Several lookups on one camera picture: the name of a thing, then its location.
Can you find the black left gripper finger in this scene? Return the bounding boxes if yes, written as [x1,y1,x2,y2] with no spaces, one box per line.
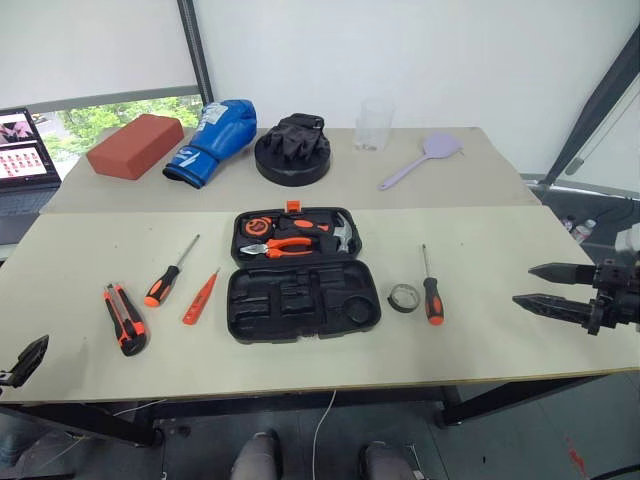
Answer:
[7,334,50,389]

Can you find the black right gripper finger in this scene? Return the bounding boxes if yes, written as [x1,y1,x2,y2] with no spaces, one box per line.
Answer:
[512,293,596,323]
[528,262,597,286]

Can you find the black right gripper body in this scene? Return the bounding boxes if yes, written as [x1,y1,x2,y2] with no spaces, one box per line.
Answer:
[588,259,640,338]

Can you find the orange black utility knife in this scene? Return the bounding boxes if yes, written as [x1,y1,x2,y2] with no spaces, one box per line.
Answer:
[103,282,149,358]

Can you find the Phillips screwdriver orange black handle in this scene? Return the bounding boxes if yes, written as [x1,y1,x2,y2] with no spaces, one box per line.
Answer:
[420,243,446,327]

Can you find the flathead screwdriver orange black handle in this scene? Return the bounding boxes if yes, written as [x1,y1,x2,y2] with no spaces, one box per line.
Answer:
[144,233,202,309]

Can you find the black electrical tape roll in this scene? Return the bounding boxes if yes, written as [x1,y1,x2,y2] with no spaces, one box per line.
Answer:
[388,282,421,315]

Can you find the orange voltage tester pen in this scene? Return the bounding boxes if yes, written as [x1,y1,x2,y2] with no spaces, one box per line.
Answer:
[182,267,222,327]

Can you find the black tool case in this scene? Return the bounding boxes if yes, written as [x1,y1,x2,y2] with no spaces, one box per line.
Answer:
[225,200,383,345]

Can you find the plastic bottle red label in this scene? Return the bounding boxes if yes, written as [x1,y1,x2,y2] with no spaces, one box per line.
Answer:
[574,218,599,245]

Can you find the black diagonal metal strut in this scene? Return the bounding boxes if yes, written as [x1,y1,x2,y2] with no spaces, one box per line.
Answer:
[542,18,640,187]

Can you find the purple silicone spatula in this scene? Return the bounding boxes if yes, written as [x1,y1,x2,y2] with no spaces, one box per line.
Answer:
[377,130,465,193]

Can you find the open laptop computer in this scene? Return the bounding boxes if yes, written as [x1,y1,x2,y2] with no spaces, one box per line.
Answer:
[0,106,63,247]

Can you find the silver head claw hammer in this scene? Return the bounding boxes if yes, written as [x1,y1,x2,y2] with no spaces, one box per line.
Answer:
[278,212,363,254]

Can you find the grey rounded shape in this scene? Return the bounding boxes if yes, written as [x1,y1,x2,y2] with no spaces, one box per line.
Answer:
[358,441,417,480]
[229,428,284,480]

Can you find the red foam brick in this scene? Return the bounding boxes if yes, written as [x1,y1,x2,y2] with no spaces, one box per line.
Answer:
[86,113,186,182]

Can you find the clear plastic cup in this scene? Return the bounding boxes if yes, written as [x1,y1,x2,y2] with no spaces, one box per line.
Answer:
[353,98,397,153]

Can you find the orange black tape measure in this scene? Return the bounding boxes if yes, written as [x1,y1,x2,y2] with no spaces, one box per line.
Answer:
[243,216,274,239]

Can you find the blue boxing glove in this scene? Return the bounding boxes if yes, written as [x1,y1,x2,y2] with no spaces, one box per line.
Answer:
[162,98,259,191]

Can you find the black round disc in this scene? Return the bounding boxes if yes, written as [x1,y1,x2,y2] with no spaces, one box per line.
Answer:
[254,124,333,189]

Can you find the black fabric glove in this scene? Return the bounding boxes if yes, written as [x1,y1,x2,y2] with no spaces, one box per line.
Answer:
[269,112,327,162]

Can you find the grey blind pull cord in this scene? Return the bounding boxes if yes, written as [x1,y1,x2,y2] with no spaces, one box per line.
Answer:
[566,94,640,177]

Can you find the black metal table frame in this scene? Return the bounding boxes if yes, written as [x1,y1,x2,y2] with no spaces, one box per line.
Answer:
[0,372,621,449]

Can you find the white hanging cable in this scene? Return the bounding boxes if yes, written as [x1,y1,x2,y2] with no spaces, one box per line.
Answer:
[312,388,339,480]

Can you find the orange handled pliers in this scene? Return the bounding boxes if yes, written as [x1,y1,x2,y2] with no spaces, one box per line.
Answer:
[239,236,315,261]

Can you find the grey window frame post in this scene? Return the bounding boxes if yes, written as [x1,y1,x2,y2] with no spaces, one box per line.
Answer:
[176,0,217,107]

